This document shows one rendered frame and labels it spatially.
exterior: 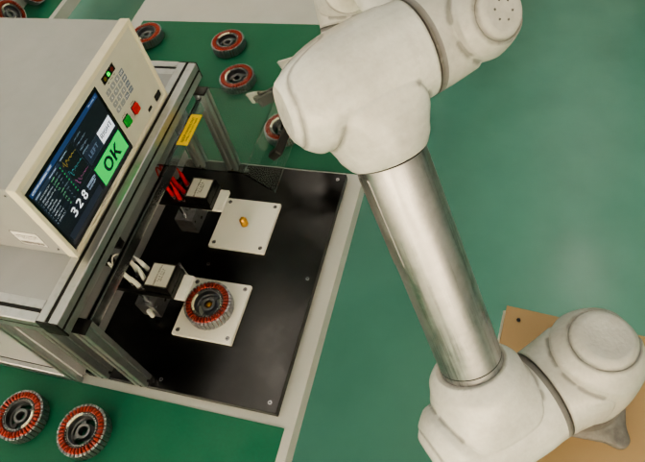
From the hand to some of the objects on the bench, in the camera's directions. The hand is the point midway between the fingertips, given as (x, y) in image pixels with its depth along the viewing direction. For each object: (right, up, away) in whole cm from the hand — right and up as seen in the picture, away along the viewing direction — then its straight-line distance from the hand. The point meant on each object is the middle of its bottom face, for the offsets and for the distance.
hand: (268, 82), depth 157 cm
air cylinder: (-25, -56, -12) cm, 62 cm away
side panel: (-54, -71, -14) cm, 90 cm away
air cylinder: (-19, -36, +1) cm, 41 cm away
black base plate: (-9, -49, -8) cm, 50 cm away
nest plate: (-5, -38, -4) cm, 38 cm away
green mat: (-46, -99, -35) cm, 115 cm away
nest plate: (-11, -58, -16) cm, 61 cm away
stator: (-12, -57, -17) cm, 60 cm away
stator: (-37, -83, -26) cm, 94 cm away
